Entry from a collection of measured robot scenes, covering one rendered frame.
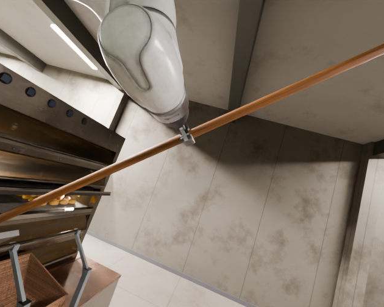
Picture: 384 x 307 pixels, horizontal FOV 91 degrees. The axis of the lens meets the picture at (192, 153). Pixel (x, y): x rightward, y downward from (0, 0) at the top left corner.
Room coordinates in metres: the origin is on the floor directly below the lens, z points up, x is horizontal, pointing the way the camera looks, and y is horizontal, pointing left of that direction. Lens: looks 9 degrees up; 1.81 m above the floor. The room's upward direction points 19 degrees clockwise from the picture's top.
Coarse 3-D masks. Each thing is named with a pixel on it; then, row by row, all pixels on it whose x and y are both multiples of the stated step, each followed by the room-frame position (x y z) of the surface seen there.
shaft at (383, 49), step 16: (352, 64) 0.50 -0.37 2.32; (304, 80) 0.53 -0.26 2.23; (320, 80) 0.52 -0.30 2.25; (272, 96) 0.54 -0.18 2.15; (240, 112) 0.56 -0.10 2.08; (208, 128) 0.59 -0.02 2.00; (160, 144) 0.61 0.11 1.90; (176, 144) 0.61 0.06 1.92; (128, 160) 0.63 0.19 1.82; (96, 176) 0.66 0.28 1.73; (48, 192) 0.70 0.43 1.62; (64, 192) 0.68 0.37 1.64; (16, 208) 0.71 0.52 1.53; (32, 208) 0.72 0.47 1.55
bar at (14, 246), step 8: (64, 232) 1.52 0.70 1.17; (72, 232) 1.59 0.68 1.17; (32, 240) 1.28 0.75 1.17; (40, 240) 1.33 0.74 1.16; (0, 248) 1.11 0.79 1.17; (8, 248) 1.15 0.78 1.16; (16, 248) 1.19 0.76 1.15; (80, 248) 1.63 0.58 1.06; (16, 256) 1.19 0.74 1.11; (80, 256) 1.62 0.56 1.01; (16, 264) 1.17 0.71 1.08; (16, 272) 1.16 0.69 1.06; (88, 272) 1.60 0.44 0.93; (16, 280) 1.15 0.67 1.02; (80, 280) 1.59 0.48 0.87; (16, 288) 1.15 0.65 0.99; (80, 288) 1.59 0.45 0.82; (24, 296) 1.15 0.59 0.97; (80, 296) 1.62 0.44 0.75; (16, 304) 1.15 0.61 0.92; (24, 304) 1.13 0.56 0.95; (72, 304) 1.59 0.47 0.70
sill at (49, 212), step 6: (42, 210) 1.77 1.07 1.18; (48, 210) 1.82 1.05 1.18; (54, 210) 1.87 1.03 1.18; (60, 210) 1.92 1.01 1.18; (66, 210) 1.98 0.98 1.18; (72, 210) 2.04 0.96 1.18; (78, 210) 2.12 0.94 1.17; (84, 210) 2.22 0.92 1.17; (90, 210) 2.32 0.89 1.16; (18, 216) 1.54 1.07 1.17; (24, 216) 1.58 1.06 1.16; (30, 216) 1.63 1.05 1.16; (36, 216) 1.68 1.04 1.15; (42, 216) 1.73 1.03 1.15
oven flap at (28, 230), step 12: (84, 216) 2.30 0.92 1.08; (0, 228) 1.48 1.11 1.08; (12, 228) 1.56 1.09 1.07; (24, 228) 1.65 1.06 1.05; (36, 228) 1.74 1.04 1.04; (48, 228) 1.86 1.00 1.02; (60, 228) 1.99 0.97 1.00; (72, 228) 2.13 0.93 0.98; (84, 228) 2.31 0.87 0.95; (12, 240) 1.57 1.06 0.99; (24, 240) 1.66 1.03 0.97; (48, 240) 1.85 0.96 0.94
